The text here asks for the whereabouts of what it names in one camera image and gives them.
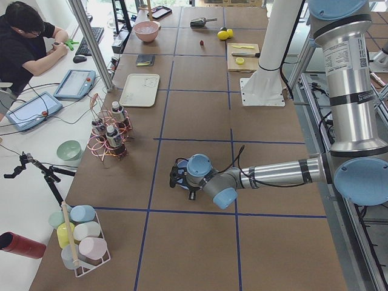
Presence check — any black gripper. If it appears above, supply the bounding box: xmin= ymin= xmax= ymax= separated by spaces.
xmin=169 ymin=158 xmax=196 ymax=201

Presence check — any blue round plate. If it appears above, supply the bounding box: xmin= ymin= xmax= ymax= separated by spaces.
xmin=176 ymin=159 xmax=189 ymax=190

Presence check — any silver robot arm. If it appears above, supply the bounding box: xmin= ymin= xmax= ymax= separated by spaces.
xmin=170 ymin=1 xmax=387 ymax=209

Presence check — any front dark drink bottle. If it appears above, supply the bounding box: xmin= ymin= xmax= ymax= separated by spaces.
xmin=106 ymin=125 xmax=127 ymax=156

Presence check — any dark drink bottle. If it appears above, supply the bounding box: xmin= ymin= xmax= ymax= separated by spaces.
xmin=112 ymin=101 xmax=129 ymax=128
xmin=92 ymin=118 xmax=107 ymax=141
xmin=106 ymin=125 xmax=127 ymax=156

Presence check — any back dark drink bottle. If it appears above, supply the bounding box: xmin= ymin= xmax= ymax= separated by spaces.
xmin=112 ymin=101 xmax=129 ymax=128

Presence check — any left dark drink bottle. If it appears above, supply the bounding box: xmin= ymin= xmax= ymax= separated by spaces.
xmin=92 ymin=118 xmax=107 ymax=141

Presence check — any cream rectangular tray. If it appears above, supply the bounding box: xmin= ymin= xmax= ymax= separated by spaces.
xmin=119 ymin=73 xmax=160 ymax=107

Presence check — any light blue plastic cup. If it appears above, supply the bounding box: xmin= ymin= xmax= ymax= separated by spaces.
xmin=70 ymin=205 xmax=95 ymax=222

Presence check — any pink plastic cup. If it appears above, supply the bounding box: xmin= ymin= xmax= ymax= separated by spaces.
xmin=78 ymin=237 xmax=107 ymax=260

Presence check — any cream white plastic cup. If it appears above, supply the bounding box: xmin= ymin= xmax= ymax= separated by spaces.
xmin=73 ymin=221 xmax=101 ymax=241

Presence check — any mint green bowl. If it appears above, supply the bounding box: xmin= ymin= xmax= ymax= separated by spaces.
xmin=56 ymin=140 xmax=82 ymax=161

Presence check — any yellow plastic cup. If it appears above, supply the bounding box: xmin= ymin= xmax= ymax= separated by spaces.
xmin=56 ymin=223 xmax=70 ymax=249

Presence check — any mint green plastic cup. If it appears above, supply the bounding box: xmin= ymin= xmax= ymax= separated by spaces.
xmin=48 ymin=210 xmax=64 ymax=229

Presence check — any black small tripod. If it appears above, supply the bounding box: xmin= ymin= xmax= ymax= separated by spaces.
xmin=3 ymin=152 xmax=76 ymax=206

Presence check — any pale blue plastic cup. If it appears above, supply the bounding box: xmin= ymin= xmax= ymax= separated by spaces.
xmin=61 ymin=244 xmax=76 ymax=270

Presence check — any yellow lemon half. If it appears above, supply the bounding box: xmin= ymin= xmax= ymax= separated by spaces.
xmin=235 ymin=57 xmax=245 ymax=65

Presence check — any wooden cutting board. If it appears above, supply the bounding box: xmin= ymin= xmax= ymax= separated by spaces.
xmin=227 ymin=43 xmax=260 ymax=72

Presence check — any far blue tablet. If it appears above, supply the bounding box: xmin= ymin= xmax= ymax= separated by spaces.
xmin=53 ymin=69 xmax=96 ymax=100

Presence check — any blue tablet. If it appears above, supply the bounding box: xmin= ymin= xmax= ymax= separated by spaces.
xmin=53 ymin=69 xmax=96 ymax=100
xmin=6 ymin=92 xmax=63 ymax=131

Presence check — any black power strip box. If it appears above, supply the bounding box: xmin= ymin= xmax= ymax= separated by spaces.
xmin=112 ymin=30 xmax=130 ymax=54

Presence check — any yellow plastic knife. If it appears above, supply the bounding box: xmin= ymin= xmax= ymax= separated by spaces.
xmin=232 ymin=45 xmax=255 ymax=49

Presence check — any pink bowl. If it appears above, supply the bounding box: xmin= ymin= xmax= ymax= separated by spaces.
xmin=133 ymin=21 xmax=161 ymax=42

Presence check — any dark metal scoop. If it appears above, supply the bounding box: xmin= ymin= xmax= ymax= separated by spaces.
xmin=190 ymin=18 xmax=218 ymax=28

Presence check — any near blue tablet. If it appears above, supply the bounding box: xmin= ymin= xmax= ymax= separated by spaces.
xmin=6 ymin=92 xmax=63 ymax=131

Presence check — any black computer mouse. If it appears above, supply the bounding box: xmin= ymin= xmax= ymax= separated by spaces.
xmin=73 ymin=55 xmax=87 ymax=64

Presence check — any black keyboard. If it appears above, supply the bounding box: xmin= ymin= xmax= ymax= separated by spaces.
xmin=75 ymin=26 xmax=105 ymax=56

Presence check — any black pink tray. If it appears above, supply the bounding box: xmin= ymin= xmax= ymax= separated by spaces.
xmin=151 ymin=5 xmax=172 ymax=20

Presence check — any green toy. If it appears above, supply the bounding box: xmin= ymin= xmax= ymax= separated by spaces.
xmin=64 ymin=39 xmax=79 ymax=51

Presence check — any red cylindrical bottle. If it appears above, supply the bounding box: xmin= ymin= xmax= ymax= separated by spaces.
xmin=1 ymin=232 xmax=46 ymax=259

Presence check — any seated person black shirt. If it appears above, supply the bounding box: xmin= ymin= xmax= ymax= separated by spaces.
xmin=1 ymin=1 xmax=69 ymax=95

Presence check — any copper wire bottle rack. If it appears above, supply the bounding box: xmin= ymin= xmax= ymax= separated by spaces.
xmin=87 ymin=93 xmax=133 ymax=161

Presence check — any white wire cup rack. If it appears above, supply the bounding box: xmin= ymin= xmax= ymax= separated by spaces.
xmin=69 ymin=211 xmax=111 ymax=278

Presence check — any wooden rack handle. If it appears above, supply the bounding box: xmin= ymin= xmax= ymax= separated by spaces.
xmin=61 ymin=201 xmax=80 ymax=269

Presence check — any black handled knife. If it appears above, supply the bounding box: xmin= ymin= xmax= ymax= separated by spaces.
xmin=231 ymin=53 xmax=261 ymax=58

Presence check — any aluminium frame post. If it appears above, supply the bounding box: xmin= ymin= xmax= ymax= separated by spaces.
xmin=69 ymin=0 xmax=114 ymax=92

